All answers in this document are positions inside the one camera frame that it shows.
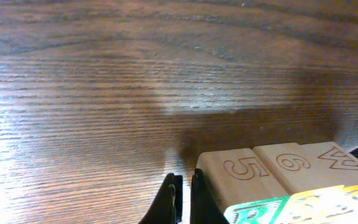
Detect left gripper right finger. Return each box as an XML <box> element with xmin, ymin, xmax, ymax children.
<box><xmin>190</xmin><ymin>168</ymin><xmax>229</xmax><ymax>224</ymax></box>

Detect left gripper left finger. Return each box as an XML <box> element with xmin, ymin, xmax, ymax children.
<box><xmin>139</xmin><ymin>173</ymin><xmax>183</xmax><ymax>224</ymax></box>

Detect yellow S block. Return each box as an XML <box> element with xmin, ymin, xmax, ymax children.
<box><xmin>253</xmin><ymin>142</ymin><xmax>358</xmax><ymax>223</ymax></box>
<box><xmin>300</xmin><ymin>141</ymin><xmax>358</xmax><ymax>212</ymax></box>

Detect green R block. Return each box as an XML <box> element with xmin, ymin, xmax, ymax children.
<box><xmin>196</xmin><ymin>148</ymin><xmax>289</xmax><ymax>224</ymax></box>

